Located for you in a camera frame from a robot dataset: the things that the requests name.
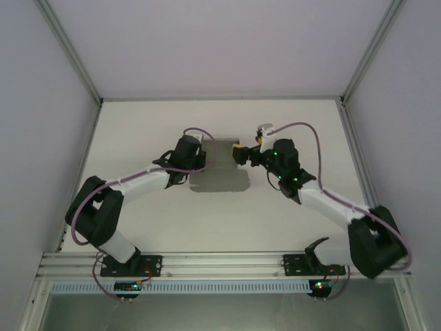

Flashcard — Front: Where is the thin black right gripper cable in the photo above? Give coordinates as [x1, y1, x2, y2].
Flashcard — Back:
[266, 168, 280, 191]

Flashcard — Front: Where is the aluminium table edge rail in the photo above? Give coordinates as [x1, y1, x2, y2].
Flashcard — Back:
[54, 101, 104, 253]
[339, 103, 392, 251]

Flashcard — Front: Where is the grey metal panel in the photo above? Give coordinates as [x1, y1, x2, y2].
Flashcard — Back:
[43, 292, 402, 331]

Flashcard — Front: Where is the grey cloth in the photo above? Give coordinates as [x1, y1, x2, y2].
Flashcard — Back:
[188, 137, 251, 194]

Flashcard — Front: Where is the circuit board green light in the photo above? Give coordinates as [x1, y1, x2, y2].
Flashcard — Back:
[309, 279, 340, 294]
[113, 281, 152, 294]

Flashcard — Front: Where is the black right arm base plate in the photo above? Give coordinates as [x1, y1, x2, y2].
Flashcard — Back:
[282, 253, 347, 277]

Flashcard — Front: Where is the left circuit board green light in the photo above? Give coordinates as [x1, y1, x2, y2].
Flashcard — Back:
[113, 281, 152, 294]

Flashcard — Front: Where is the right circuit board green light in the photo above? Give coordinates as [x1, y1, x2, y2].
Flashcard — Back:
[309, 279, 340, 294]

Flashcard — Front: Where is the aluminium frame post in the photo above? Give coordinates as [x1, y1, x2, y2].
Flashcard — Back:
[34, 0, 105, 104]
[339, 0, 408, 104]

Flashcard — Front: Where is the aluminium mounting rail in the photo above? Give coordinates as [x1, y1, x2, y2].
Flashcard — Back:
[36, 250, 413, 277]

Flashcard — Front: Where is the light blue slotted cable duct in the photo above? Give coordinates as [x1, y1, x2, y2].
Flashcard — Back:
[50, 279, 311, 294]

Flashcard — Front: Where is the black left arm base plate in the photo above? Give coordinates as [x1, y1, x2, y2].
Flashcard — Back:
[99, 254, 163, 277]

